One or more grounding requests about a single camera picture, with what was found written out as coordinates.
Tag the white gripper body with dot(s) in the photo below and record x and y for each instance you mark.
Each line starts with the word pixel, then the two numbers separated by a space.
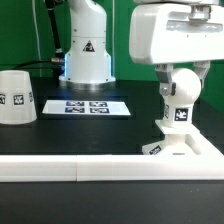
pixel 166 33

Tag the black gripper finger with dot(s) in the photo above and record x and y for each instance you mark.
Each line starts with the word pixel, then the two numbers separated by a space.
pixel 164 74
pixel 201 69

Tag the white light bulb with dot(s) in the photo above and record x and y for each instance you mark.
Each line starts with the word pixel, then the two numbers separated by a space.
pixel 178 105

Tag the white lamp base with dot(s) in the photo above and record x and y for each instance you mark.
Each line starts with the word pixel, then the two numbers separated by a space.
pixel 175 142

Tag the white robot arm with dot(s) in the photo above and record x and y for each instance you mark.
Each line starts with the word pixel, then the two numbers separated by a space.
pixel 87 62

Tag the white lamp shade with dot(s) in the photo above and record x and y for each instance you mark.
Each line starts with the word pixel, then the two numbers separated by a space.
pixel 16 98

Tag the white marker tag sheet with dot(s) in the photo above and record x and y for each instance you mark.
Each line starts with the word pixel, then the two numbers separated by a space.
pixel 71 107

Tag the white L-shaped fence wall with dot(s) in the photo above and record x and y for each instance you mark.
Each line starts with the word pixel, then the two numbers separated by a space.
pixel 206 164

